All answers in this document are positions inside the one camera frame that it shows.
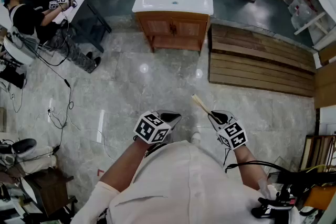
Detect white floor cable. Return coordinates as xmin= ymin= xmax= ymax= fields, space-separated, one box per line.
xmin=34 ymin=106 xmax=119 ymax=162

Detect wooden vanity cabinet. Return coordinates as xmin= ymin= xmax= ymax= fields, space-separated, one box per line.
xmin=135 ymin=10 xmax=211 ymax=54

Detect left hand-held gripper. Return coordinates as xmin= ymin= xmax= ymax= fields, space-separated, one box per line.
xmin=133 ymin=110 xmax=182 ymax=144

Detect white and black headset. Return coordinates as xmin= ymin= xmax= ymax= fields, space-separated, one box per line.
xmin=0 ymin=138 xmax=37 ymax=166

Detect white-topped dark vanity table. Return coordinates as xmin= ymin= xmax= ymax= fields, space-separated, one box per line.
xmin=51 ymin=0 xmax=113 ymax=54

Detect person's right forearm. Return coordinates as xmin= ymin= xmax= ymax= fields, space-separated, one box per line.
xmin=232 ymin=144 xmax=269 ymax=191

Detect white shell chair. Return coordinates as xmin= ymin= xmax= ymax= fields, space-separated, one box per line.
xmin=3 ymin=31 xmax=40 ymax=66

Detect person's left forearm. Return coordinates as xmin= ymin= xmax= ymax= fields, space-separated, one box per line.
xmin=99 ymin=136 xmax=160 ymax=192

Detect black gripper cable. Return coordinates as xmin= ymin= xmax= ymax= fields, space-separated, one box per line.
xmin=222 ymin=148 xmax=301 ymax=174

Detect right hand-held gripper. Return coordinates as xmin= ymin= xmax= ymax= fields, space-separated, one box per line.
xmin=208 ymin=110 xmax=249 ymax=151

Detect clear plastic bags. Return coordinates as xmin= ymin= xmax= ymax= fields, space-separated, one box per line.
xmin=287 ymin=0 xmax=317 ymax=30

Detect wooden picture frames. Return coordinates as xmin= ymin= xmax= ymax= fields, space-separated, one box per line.
xmin=300 ymin=135 xmax=336 ymax=173

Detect dark wooden stool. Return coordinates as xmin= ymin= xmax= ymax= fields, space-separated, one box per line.
xmin=23 ymin=167 xmax=79 ymax=218

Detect person's white shoe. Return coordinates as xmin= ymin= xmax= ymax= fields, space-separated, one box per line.
xmin=190 ymin=131 xmax=202 ymax=145

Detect wooden slatted platform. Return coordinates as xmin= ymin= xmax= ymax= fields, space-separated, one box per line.
xmin=208 ymin=23 xmax=317 ymax=98

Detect person's white shirt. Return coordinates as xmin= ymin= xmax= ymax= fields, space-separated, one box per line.
xmin=70 ymin=140 xmax=301 ymax=224

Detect black floor cable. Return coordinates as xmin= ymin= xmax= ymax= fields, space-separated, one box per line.
xmin=10 ymin=34 xmax=76 ymax=163

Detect brown cardboard panel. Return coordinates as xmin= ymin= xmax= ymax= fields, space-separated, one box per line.
xmin=313 ymin=61 xmax=336 ymax=110

